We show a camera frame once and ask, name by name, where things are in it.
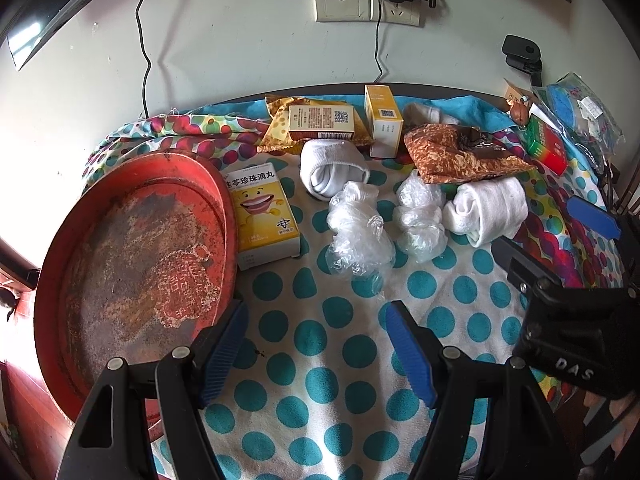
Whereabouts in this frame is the white wall socket plate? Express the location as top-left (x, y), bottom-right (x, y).
top-left (311, 0), bottom-right (422, 28)

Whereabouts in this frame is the polka dot cloth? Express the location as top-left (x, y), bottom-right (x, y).
top-left (85, 95), bottom-right (621, 480)

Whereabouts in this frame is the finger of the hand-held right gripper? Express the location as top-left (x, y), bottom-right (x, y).
top-left (491, 236), bottom-right (563, 306)
top-left (567, 196), bottom-right (640, 261)

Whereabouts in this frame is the clear bag of blue masks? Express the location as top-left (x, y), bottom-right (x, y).
top-left (531, 72), bottom-right (626, 153)

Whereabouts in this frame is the orange white medicine box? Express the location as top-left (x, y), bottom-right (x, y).
top-left (287, 104), bottom-right (360, 142)

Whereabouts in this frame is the thin adapter cable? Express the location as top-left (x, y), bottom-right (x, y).
top-left (374, 7), bottom-right (388, 86)

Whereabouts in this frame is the dark wooden chair back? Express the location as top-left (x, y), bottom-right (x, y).
top-left (600, 155), bottom-right (640, 221)

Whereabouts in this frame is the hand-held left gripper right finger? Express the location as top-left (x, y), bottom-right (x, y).
top-left (385, 300), bottom-right (571, 480)

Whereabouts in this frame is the black clip mount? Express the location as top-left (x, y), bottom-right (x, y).
top-left (501, 35), bottom-right (545, 88)

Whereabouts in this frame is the small brown figurine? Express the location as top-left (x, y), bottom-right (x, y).
top-left (507, 97), bottom-right (533, 128)

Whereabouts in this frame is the person's right hand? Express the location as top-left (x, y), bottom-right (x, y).
top-left (582, 390), bottom-right (640, 471)

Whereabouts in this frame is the black hanging cable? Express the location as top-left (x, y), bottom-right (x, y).
top-left (135, 0), bottom-right (161, 118)

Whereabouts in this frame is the white sock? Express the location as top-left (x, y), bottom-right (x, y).
top-left (299, 139), bottom-right (372, 201)
top-left (402, 101), bottom-right (461, 128)
top-left (442, 176), bottom-right (531, 248)

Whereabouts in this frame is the yellow smile-print medicine box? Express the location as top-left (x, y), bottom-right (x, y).
top-left (222, 162), bottom-right (302, 272)

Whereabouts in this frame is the blue towel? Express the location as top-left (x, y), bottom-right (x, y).
top-left (200, 94), bottom-right (523, 136)

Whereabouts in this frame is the brown snack bag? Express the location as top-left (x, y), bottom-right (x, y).
top-left (402, 122), bottom-right (538, 185)

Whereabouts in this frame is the yellow white carton box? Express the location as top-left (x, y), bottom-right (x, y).
top-left (364, 84), bottom-right (405, 158)

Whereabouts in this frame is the clear plastic glove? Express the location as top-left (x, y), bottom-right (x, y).
top-left (392, 170), bottom-right (448, 263)
top-left (325, 181), bottom-right (397, 281)

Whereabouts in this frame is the green red medicine box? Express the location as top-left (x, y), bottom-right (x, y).
top-left (522, 115), bottom-right (571, 177)

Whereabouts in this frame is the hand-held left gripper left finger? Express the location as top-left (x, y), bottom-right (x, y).
top-left (59, 300), bottom-right (250, 480)

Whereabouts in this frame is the red round metal tray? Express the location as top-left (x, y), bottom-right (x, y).
top-left (34, 152), bottom-right (238, 441)

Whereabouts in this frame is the yellow snack bag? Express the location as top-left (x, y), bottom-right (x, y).
top-left (257, 94), bottom-right (373, 156)

